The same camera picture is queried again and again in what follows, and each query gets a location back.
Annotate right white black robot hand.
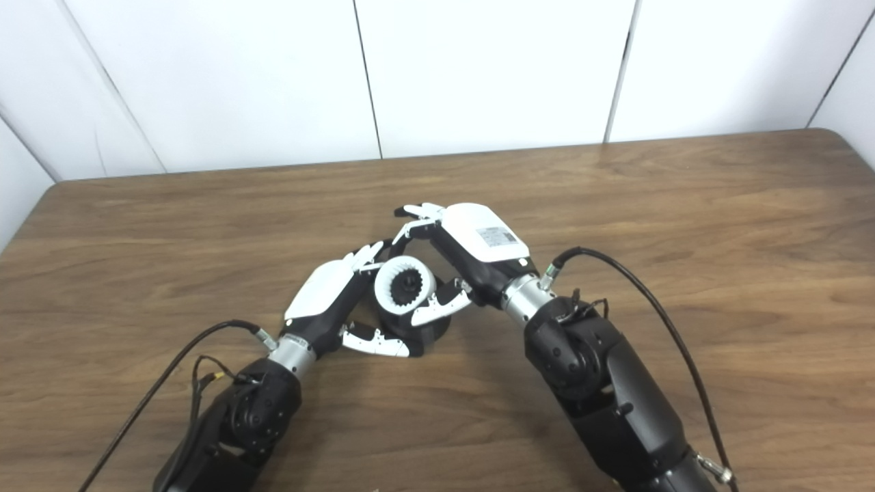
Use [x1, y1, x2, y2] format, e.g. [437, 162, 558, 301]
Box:
[390, 202, 556, 327]

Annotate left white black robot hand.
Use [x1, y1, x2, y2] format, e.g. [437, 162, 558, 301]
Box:
[268, 241, 411, 380]

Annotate white toothed plastic ring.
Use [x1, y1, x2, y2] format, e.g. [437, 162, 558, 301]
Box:
[374, 255, 437, 316]

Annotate round black plastic part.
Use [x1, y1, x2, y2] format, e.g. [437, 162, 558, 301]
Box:
[373, 266, 452, 357]

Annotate right thin wrist wires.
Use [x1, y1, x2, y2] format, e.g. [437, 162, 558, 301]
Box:
[557, 288, 609, 323]

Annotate thin wrist wires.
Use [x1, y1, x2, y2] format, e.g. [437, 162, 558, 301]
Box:
[557, 288, 609, 323]
[190, 354, 260, 411]

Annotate left thin wrist wires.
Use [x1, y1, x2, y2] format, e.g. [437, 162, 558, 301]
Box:
[190, 354, 260, 411]

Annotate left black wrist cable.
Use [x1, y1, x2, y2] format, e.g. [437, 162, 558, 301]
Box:
[77, 320, 278, 492]

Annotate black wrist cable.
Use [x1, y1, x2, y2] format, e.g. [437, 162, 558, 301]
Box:
[77, 320, 278, 492]
[540, 247, 740, 492]

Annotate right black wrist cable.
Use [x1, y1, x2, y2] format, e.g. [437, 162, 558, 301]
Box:
[540, 247, 740, 492]

